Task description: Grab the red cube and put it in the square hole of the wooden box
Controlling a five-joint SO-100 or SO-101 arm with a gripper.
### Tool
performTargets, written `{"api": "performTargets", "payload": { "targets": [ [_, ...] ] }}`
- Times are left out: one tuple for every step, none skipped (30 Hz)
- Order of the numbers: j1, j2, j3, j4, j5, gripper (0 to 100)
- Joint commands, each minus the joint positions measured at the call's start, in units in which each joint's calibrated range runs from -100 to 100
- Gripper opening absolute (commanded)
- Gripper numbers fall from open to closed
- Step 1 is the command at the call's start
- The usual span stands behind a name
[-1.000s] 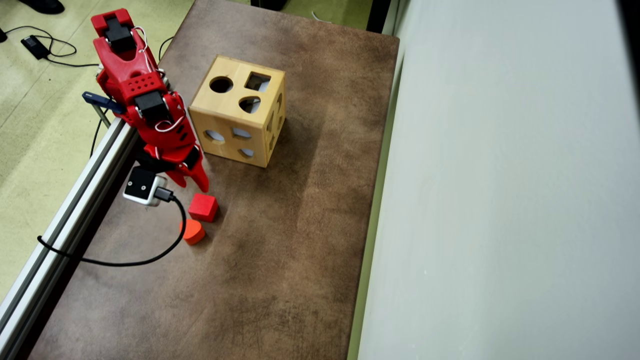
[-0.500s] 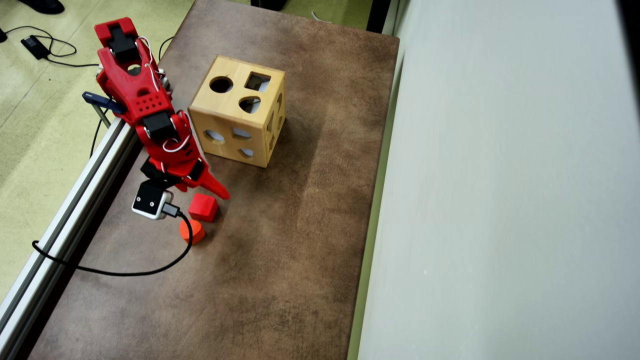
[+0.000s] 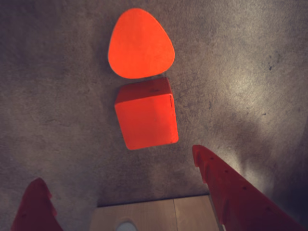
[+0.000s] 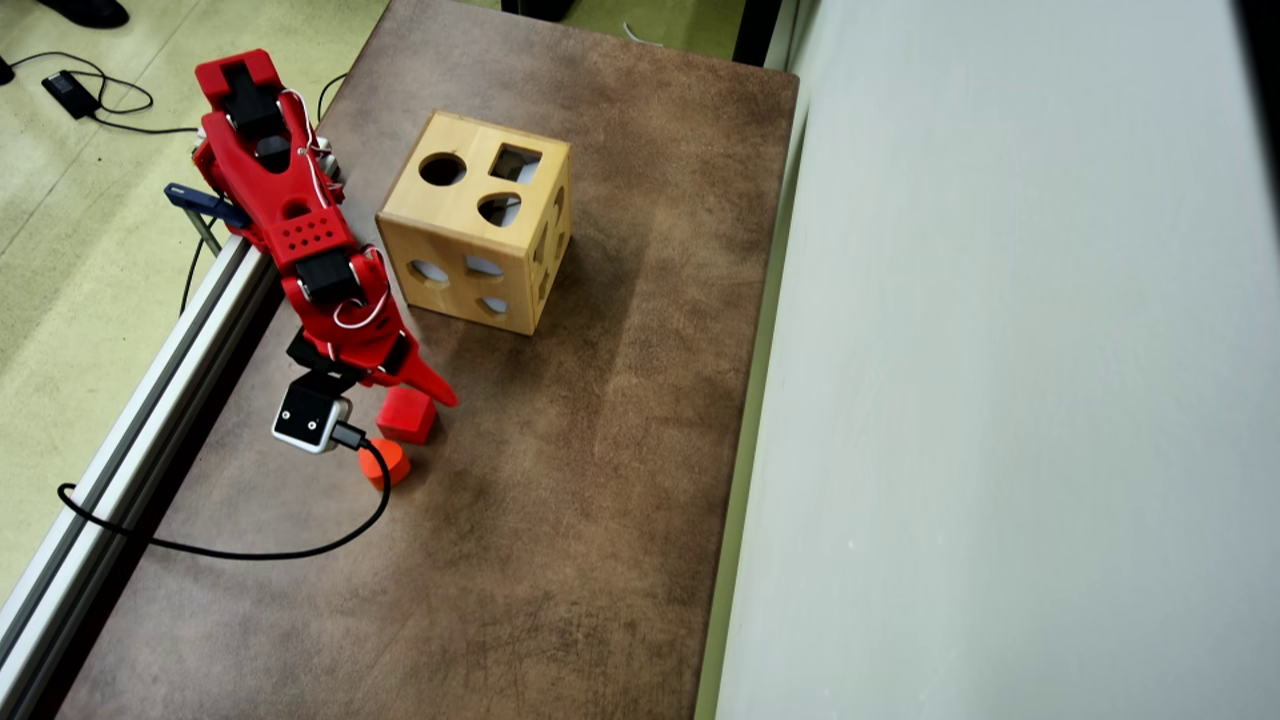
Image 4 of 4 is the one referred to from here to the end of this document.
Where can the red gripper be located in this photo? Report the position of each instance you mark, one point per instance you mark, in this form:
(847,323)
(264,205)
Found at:
(392,362)

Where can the red cube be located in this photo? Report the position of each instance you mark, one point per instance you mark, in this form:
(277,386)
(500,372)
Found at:
(405,418)

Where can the red robot arm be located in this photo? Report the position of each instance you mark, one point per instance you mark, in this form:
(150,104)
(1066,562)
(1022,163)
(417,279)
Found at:
(270,170)

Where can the wooden shape sorter box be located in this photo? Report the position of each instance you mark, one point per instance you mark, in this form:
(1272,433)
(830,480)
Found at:
(440,215)

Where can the orange rounded triangle block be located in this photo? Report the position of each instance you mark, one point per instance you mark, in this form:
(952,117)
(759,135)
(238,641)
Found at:
(398,462)

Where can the brown mat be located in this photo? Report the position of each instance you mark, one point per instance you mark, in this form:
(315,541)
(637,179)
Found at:
(600,450)

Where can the blue clamp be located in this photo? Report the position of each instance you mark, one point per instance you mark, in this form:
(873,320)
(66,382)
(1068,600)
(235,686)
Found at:
(200,200)

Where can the black furniture base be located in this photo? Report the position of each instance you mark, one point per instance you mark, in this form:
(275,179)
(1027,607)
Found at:
(540,8)

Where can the black power adapter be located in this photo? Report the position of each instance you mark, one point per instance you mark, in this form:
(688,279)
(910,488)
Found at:
(70,92)

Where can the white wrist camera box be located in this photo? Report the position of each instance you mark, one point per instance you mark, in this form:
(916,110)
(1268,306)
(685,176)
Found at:
(305,420)

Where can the aluminium profile rail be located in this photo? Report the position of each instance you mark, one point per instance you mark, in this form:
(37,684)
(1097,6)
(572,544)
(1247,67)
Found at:
(130,440)

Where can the dark vertical post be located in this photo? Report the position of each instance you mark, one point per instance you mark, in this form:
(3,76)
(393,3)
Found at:
(755,30)

